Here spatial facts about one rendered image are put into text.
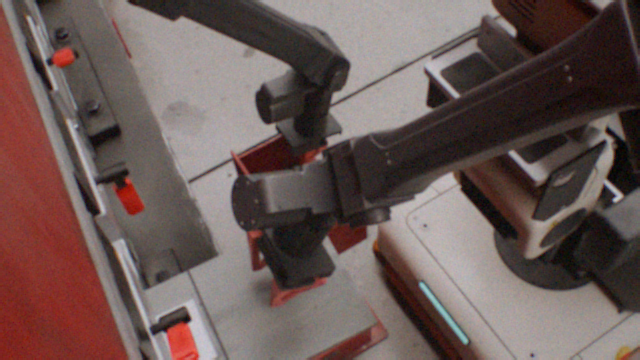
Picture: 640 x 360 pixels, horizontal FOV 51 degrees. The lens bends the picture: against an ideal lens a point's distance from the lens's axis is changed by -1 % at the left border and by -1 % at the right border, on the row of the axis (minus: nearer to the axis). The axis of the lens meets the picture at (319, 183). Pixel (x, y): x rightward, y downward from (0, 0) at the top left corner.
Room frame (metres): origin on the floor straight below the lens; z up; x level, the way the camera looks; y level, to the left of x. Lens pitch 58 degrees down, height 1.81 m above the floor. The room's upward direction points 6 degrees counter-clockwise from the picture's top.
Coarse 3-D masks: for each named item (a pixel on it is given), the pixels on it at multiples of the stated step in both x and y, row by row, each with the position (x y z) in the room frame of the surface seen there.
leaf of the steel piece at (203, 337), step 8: (184, 304) 0.35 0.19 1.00; (192, 304) 0.34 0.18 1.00; (192, 312) 0.33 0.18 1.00; (200, 312) 0.32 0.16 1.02; (192, 320) 0.32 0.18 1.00; (200, 320) 0.32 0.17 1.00; (192, 328) 0.31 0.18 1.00; (200, 328) 0.31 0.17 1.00; (208, 328) 0.30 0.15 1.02; (200, 336) 0.30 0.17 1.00; (208, 336) 0.30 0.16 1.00; (200, 344) 0.29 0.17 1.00; (208, 344) 0.29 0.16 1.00; (200, 352) 0.28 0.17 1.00; (208, 352) 0.28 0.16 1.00; (216, 352) 0.28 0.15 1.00
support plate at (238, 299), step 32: (224, 256) 0.41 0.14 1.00; (160, 288) 0.37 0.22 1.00; (192, 288) 0.37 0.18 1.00; (224, 288) 0.36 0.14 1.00; (256, 288) 0.36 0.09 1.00; (320, 288) 0.35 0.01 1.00; (352, 288) 0.34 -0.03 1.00; (224, 320) 0.32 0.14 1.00; (256, 320) 0.32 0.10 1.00; (288, 320) 0.31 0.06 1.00; (320, 320) 0.31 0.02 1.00; (352, 320) 0.30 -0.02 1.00; (256, 352) 0.27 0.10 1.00; (288, 352) 0.27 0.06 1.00; (320, 352) 0.27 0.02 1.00
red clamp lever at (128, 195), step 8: (112, 168) 0.45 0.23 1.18; (120, 168) 0.45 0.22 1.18; (128, 168) 0.45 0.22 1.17; (96, 176) 0.44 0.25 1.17; (104, 176) 0.44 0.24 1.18; (112, 176) 0.44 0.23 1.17; (120, 176) 0.44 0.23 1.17; (96, 184) 0.43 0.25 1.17; (120, 184) 0.44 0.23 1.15; (128, 184) 0.45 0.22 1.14; (120, 192) 0.44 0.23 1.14; (128, 192) 0.44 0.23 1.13; (136, 192) 0.44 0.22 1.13; (120, 200) 0.44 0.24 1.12; (128, 200) 0.44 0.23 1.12; (136, 200) 0.44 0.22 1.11; (128, 208) 0.44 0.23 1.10; (136, 208) 0.44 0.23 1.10; (144, 208) 0.45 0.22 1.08
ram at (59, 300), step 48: (0, 0) 0.57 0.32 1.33; (0, 48) 0.42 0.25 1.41; (0, 96) 0.32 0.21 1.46; (0, 144) 0.25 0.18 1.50; (48, 144) 0.36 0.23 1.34; (0, 192) 0.19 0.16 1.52; (48, 192) 0.27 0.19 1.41; (0, 240) 0.15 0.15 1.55; (48, 240) 0.20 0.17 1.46; (96, 240) 0.30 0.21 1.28; (0, 288) 0.12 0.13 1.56; (48, 288) 0.15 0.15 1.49; (96, 288) 0.21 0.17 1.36; (0, 336) 0.10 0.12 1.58; (48, 336) 0.12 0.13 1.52; (96, 336) 0.16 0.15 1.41
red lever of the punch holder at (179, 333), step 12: (168, 312) 0.26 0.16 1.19; (180, 312) 0.26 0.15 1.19; (156, 324) 0.25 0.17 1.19; (168, 324) 0.25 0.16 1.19; (180, 324) 0.24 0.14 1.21; (168, 336) 0.23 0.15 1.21; (180, 336) 0.22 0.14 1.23; (192, 336) 0.22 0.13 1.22; (180, 348) 0.20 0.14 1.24; (192, 348) 0.20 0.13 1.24
